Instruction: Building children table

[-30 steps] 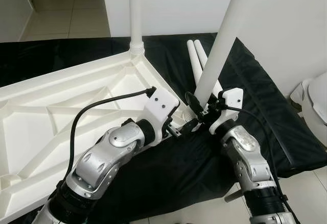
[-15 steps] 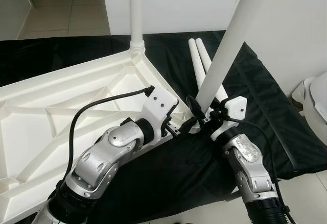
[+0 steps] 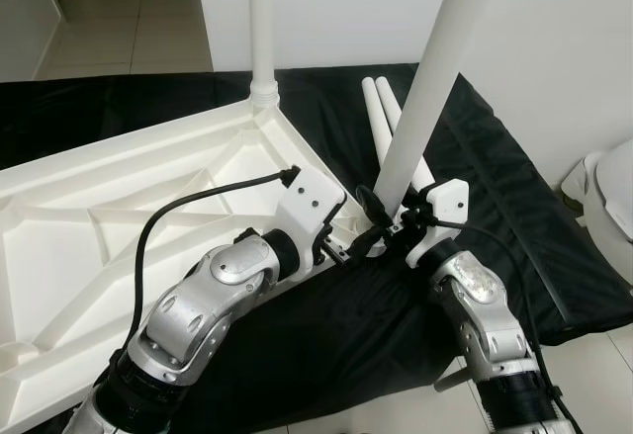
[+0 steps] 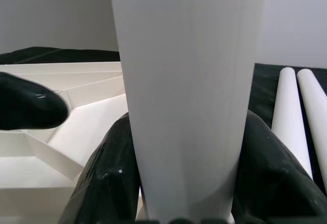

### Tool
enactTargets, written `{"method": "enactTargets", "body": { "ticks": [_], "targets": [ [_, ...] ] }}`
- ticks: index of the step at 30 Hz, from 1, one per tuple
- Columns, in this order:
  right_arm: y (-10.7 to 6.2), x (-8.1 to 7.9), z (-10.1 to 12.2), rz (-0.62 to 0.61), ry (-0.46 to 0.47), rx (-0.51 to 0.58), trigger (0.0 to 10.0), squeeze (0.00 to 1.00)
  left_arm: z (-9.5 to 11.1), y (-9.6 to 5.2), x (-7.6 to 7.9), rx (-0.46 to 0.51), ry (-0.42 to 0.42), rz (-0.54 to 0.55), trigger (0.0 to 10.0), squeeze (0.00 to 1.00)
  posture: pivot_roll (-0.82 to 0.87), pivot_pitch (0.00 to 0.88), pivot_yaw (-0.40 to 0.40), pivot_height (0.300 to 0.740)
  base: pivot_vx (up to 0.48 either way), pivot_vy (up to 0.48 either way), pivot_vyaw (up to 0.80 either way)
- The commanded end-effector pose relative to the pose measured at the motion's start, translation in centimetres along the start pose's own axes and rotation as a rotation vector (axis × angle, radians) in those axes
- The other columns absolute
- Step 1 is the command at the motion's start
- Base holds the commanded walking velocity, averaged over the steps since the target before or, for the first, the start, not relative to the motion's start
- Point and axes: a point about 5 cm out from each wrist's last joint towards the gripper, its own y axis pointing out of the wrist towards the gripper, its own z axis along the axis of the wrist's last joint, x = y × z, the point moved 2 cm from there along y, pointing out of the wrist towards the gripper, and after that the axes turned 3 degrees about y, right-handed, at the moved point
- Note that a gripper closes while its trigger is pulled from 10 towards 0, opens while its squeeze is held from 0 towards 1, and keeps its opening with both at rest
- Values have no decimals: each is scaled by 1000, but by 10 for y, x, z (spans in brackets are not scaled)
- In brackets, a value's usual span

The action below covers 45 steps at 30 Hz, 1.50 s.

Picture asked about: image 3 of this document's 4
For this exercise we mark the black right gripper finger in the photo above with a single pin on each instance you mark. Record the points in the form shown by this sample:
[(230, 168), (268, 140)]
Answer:
[(372, 206)]

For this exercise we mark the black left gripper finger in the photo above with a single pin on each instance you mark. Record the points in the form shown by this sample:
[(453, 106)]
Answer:
[(364, 241)]

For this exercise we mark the white plastic table leg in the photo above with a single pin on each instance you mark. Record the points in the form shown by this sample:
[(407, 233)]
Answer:
[(262, 19), (391, 103), (373, 108), (435, 68)]

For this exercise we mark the white plastic children table top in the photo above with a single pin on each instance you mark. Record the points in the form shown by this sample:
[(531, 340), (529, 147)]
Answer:
[(99, 236)]

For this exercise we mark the black-legged table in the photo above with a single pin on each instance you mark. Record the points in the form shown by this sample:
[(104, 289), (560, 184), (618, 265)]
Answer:
[(455, 380)]

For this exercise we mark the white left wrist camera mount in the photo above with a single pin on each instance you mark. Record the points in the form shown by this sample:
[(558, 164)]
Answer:
[(312, 197)]

